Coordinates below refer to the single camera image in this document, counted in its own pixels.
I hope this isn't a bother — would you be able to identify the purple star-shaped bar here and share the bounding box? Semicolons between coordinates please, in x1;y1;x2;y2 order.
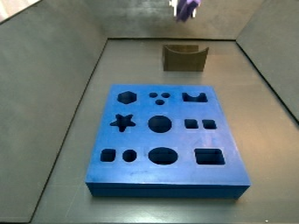
176;0;201;22

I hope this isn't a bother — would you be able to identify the black curved fixture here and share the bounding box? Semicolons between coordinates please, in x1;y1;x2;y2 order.
162;45;209;72

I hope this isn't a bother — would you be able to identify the blue shape sorter block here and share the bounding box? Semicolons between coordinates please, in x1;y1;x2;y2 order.
85;84;250;200

